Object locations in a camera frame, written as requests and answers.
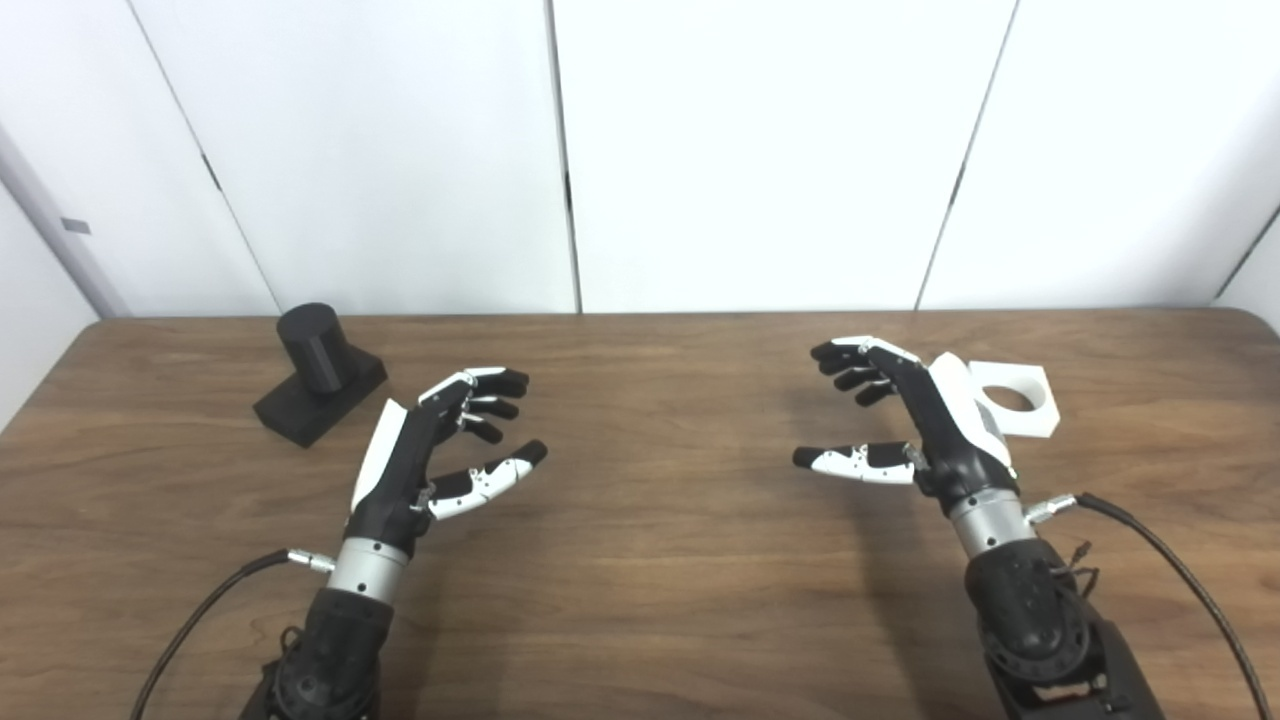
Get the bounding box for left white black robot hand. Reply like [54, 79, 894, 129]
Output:
[345, 366, 549, 557]

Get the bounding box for black cylinder peg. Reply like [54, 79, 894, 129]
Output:
[252, 303, 389, 448]

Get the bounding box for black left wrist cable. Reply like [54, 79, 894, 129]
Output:
[130, 547, 336, 720]

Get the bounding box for white square piece with hole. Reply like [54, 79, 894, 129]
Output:
[965, 361, 1059, 439]

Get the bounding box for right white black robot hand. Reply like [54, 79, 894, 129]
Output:
[792, 336, 1023, 516]

